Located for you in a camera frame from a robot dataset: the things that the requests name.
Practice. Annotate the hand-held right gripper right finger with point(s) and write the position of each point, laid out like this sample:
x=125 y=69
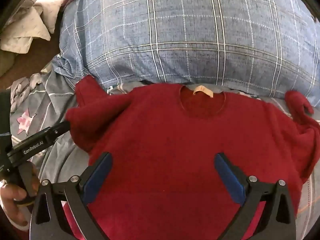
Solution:
x=230 y=180

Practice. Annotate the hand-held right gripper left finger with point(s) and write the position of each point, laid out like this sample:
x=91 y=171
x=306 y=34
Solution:
x=97 y=177

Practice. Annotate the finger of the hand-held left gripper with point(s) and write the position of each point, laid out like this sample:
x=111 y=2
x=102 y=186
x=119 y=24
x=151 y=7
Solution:
x=60 y=128

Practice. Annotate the red knit sweater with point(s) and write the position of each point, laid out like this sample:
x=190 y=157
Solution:
x=175 y=140

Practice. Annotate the person's left hand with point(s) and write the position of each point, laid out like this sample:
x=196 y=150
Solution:
x=11 y=200

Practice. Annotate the grey star print bedsheet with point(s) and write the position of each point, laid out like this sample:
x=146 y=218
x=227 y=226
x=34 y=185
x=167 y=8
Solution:
x=45 y=100

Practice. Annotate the olive green cloth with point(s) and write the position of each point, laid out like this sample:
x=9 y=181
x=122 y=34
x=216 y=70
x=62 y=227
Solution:
x=6 y=63

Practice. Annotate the cream crumpled cloth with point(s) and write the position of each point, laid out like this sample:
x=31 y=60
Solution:
x=22 y=30

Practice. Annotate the blue plaid pillow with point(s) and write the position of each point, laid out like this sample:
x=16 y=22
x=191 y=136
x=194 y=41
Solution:
x=190 y=30

